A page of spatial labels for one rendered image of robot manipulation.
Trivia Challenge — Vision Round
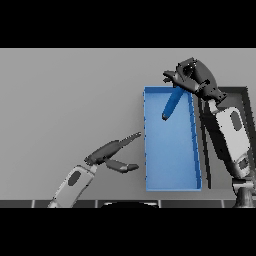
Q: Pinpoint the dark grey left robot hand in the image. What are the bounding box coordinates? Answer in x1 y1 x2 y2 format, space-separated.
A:
83 131 143 174

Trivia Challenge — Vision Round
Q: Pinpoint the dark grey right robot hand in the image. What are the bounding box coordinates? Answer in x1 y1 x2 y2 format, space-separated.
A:
162 57 228 102

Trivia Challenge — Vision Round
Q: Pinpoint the blue pipe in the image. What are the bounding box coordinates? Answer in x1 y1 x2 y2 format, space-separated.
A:
161 85 186 122

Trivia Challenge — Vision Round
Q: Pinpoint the dark grey bin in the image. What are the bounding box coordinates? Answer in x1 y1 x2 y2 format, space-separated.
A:
196 86 253 190

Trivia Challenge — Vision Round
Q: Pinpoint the blue bin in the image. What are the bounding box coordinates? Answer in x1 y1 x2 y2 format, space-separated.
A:
142 85 203 192

